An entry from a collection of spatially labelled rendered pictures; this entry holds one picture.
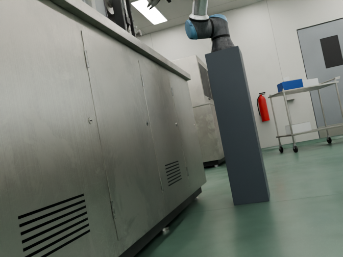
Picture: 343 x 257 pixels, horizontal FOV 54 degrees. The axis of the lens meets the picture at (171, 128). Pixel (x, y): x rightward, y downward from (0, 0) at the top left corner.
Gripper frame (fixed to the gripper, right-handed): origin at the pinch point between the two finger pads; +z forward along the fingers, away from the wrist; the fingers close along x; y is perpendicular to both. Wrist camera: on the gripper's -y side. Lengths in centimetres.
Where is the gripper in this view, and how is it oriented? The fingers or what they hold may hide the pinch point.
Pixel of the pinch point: (149, 7)
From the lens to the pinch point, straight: 243.2
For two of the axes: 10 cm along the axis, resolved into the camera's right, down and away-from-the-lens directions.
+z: -6.0, 7.8, 1.7
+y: -7.5, -6.3, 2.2
